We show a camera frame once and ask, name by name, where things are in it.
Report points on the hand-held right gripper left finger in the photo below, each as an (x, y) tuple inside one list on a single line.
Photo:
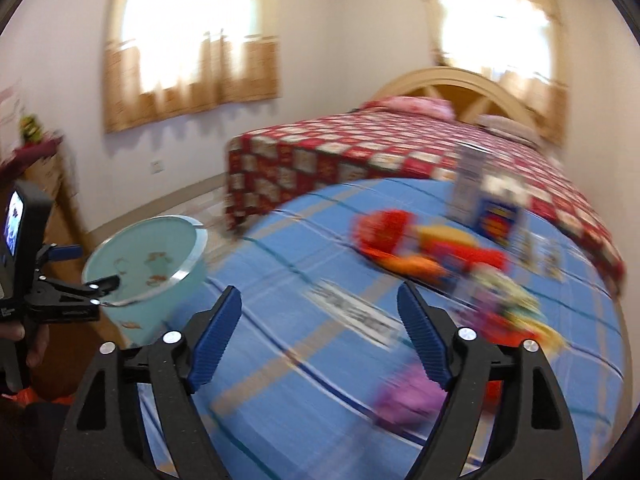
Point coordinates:
[(217, 332)]

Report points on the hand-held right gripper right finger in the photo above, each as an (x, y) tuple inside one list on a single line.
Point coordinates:
[(425, 340)]

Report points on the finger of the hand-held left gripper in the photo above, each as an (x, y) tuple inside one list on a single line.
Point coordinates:
[(67, 252), (75, 295)]

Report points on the light teal plastic bin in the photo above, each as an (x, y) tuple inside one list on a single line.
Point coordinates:
[(150, 245)]

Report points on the yellow sponge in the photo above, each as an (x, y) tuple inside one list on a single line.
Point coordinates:
[(442, 235)]

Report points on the long red foam net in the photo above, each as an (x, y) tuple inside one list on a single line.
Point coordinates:
[(385, 227)]

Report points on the person's left hand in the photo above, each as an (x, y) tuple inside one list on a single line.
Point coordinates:
[(37, 345)]

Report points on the purple wrapper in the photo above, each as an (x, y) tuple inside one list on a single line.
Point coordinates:
[(405, 395)]

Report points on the wooden cabinet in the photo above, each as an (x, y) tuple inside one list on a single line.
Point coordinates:
[(52, 185)]

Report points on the orange wrapper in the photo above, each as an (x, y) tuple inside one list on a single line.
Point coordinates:
[(410, 263)]

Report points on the dark red cabinet cloth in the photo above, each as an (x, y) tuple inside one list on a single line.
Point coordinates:
[(35, 152)]

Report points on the white yellow plastic bag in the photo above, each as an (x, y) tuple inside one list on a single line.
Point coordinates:
[(505, 295)]

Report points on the bunched red foam net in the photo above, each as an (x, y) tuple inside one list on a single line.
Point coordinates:
[(482, 258)]

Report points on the blue plaid tablecloth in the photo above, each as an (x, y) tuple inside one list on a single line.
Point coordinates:
[(300, 260)]

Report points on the green yellow cloth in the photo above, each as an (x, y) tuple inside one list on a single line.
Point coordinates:
[(30, 128)]

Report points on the white printed paper bag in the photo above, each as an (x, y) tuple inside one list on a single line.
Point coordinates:
[(10, 105)]

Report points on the blue white carton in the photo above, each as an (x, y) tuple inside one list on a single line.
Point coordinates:
[(500, 220)]

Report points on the tall white carton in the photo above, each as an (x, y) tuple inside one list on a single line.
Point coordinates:
[(467, 190)]

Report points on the red checkered bedspread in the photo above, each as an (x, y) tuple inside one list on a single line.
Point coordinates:
[(350, 140)]

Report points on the striped pillow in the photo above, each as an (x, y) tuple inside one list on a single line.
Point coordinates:
[(505, 127)]

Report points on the pink pillow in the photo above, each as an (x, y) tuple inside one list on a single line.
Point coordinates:
[(415, 106)]

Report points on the wide beige patterned curtain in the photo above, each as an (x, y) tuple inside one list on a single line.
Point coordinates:
[(250, 70)]

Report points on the cream wooden headboard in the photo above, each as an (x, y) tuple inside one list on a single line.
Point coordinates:
[(450, 80)]

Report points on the narrow beige patterned curtain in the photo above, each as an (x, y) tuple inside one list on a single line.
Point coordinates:
[(557, 110)]

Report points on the low wall socket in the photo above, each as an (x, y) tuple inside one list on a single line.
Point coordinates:
[(157, 165)]

